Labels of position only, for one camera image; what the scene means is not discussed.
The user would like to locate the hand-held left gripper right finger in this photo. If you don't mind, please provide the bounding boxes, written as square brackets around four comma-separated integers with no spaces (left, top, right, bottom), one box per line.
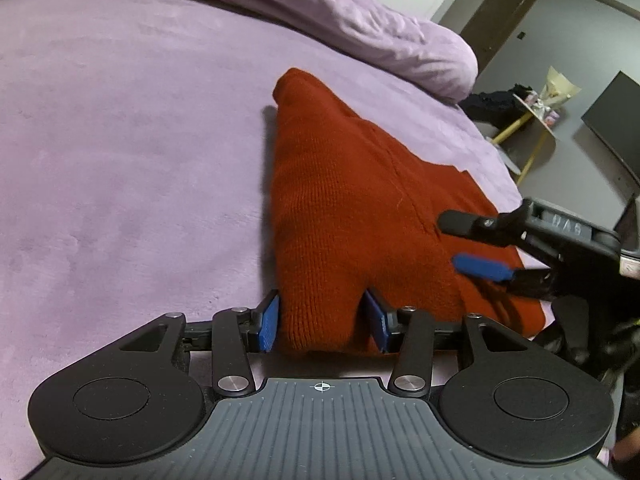
[362,287,537,399]

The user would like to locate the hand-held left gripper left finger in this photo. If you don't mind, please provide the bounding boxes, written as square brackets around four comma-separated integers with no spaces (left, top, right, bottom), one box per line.
[117,290,281,397]

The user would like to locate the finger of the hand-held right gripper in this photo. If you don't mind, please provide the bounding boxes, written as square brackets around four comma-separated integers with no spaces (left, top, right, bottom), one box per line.
[437,200,534,247]
[451,252,557,300]

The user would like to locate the red knit button cardigan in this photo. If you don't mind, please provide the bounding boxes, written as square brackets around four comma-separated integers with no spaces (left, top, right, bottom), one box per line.
[270,67,549,357]

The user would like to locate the dark clothes pile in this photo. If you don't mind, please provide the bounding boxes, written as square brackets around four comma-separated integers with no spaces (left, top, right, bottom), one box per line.
[457,87,527,127]

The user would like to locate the side table with yellow legs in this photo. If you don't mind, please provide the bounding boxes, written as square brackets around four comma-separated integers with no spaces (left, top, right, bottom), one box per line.
[491,92,559,187]

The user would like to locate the black flat television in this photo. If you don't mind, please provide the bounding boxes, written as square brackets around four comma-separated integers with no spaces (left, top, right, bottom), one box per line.
[580,71,640,187]

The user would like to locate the wrapped flower bouquet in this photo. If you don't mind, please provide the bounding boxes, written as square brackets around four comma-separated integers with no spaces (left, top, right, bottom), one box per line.
[531,65,584,112]

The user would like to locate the brown wooden door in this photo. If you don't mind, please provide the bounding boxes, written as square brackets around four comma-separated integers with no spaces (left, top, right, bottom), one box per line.
[459,0,547,75]

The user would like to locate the purple crumpled duvet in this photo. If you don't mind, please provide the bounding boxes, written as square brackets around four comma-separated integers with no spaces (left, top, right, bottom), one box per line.
[0,0,479,107]

